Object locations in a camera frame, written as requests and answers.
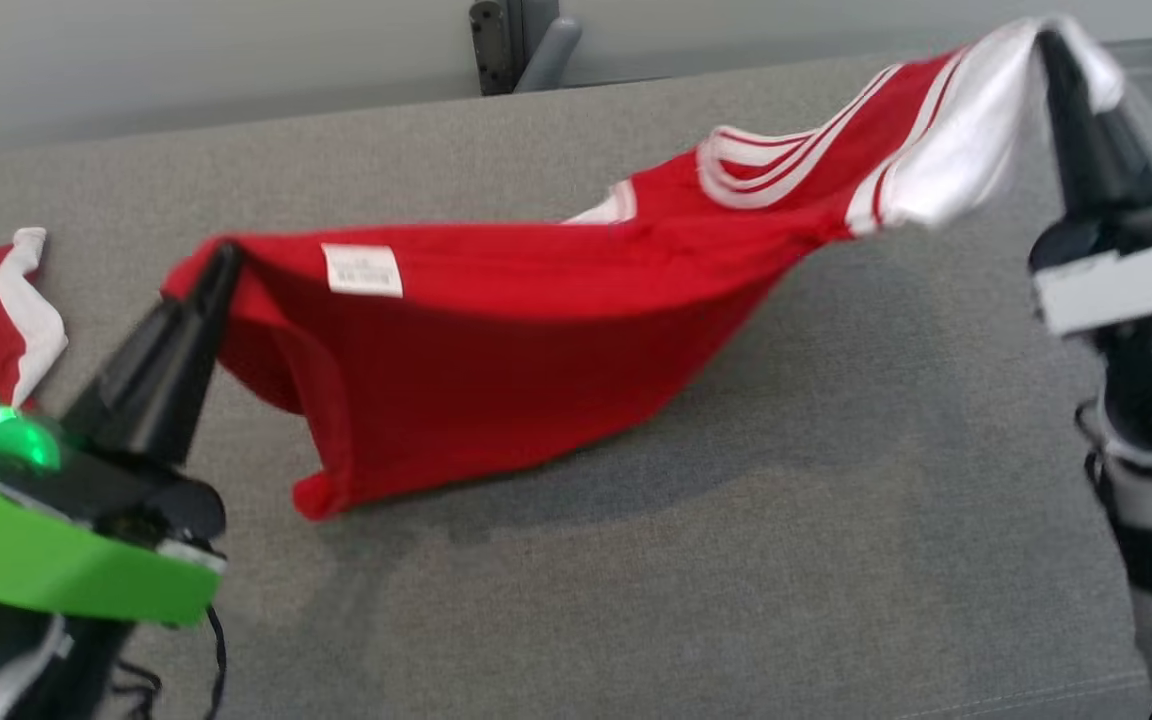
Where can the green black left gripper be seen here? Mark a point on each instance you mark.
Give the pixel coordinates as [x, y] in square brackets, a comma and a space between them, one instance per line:
[56, 540]

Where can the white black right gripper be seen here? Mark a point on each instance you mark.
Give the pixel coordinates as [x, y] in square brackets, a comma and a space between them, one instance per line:
[1116, 285]

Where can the red white sports shorts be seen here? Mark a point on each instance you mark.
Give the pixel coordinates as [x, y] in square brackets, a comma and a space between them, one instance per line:
[536, 340]

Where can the grey fabric sofa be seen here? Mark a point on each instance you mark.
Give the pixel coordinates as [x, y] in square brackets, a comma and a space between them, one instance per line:
[636, 560]

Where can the grey curved metal leg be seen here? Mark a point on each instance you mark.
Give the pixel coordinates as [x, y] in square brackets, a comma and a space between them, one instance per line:
[548, 55]

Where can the black metal bracket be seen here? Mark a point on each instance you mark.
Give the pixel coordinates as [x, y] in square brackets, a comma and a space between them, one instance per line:
[493, 45]

